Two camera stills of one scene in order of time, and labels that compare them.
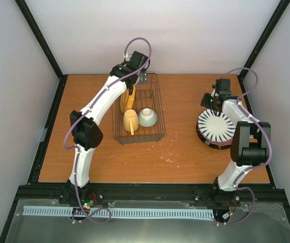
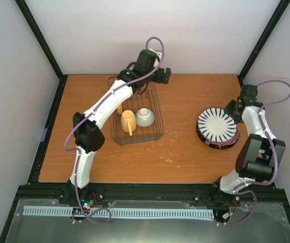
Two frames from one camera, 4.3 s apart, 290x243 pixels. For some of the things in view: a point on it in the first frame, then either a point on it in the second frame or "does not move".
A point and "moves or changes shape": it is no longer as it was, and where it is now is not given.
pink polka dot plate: (223, 143) does not move
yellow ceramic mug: (131, 121) moves or changes shape
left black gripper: (143, 77) → (158, 79)
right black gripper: (204, 101) → (227, 110)
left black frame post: (29, 18) does not move
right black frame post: (276, 16) does not move
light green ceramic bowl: (147, 117) moves or changes shape
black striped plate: (212, 144) does not move
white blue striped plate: (215, 126) does not move
